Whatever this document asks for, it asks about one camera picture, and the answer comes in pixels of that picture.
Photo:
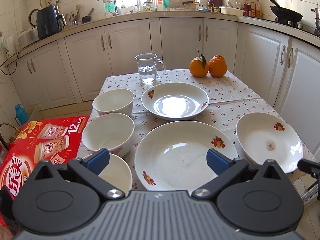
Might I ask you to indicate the bumpy orange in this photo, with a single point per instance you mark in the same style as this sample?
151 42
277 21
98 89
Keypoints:
217 66

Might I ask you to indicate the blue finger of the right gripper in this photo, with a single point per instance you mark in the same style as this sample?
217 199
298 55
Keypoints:
312 168

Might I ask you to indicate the white bowl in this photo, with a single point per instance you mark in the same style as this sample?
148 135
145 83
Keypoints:
111 131
114 101
117 173

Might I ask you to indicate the white electric kettle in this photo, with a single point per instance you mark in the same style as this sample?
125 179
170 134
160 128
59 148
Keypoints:
9 46

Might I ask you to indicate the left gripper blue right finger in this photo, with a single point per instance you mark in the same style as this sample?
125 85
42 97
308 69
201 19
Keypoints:
228 171

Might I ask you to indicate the cherry-print tablecloth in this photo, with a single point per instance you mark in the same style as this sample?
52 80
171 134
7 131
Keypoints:
229 100

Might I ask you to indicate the orange with leaf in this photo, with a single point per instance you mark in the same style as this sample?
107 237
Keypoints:
198 67

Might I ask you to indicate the white rectangular tray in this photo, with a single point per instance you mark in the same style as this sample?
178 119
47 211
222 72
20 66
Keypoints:
232 11

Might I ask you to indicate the kitchen faucet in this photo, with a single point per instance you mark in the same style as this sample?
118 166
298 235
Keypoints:
110 7

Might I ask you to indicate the glass water mug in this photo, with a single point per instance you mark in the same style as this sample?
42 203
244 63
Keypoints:
147 67

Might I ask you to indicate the red drink carton box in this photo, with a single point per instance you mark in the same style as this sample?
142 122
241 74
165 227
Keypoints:
56 140

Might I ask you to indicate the white fruit-pattern plate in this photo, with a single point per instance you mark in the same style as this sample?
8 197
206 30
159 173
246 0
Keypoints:
263 136
175 101
173 156

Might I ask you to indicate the black wok pan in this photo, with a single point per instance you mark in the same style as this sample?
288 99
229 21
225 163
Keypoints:
284 15

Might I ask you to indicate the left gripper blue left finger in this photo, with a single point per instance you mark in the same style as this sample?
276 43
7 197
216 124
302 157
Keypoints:
86 171

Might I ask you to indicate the teal thermos flask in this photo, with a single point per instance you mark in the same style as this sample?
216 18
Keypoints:
21 115

